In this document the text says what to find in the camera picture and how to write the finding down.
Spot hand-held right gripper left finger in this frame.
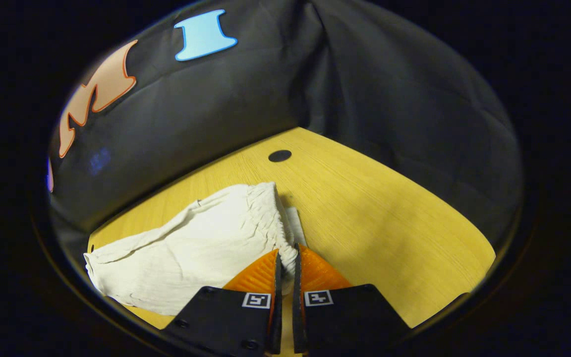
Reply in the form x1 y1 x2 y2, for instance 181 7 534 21
162 249 283 357

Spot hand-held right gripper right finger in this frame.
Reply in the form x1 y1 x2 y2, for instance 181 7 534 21
293 244 411 355

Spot white jeans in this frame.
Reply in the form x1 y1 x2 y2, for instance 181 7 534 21
83 182 308 316

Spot black backdrop cloth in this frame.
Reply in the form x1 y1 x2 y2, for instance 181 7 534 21
48 0 521 248

